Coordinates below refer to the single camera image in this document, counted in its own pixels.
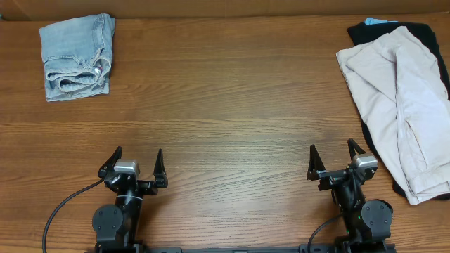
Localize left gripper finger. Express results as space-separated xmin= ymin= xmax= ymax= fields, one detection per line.
xmin=98 ymin=146 xmax=122 ymax=178
xmin=153 ymin=149 xmax=168 ymax=188

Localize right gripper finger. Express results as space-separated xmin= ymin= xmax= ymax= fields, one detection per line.
xmin=347 ymin=138 xmax=366 ymax=159
xmin=307 ymin=145 xmax=326 ymax=181

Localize beige khaki shorts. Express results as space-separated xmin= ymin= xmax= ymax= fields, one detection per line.
xmin=336 ymin=26 xmax=449 ymax=205

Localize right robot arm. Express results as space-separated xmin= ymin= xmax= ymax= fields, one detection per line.
xmin=300 ymin=139 xmax=396 ymax=253

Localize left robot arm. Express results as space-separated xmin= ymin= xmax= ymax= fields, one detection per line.
xmin=92 ymin=146 xmax=168 ymax=252

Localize folded light blue jeans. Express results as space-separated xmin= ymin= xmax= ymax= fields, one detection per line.
xmin=39 ymin=13 xmax=115 ymax=102

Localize light blue cloth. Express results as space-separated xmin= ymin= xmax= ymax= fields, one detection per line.
xmin=364 ymin=18 xmax=398 ymax=25

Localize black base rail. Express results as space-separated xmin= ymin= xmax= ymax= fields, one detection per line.
xmin=84 ymin=243 xmax=397 ymax=253

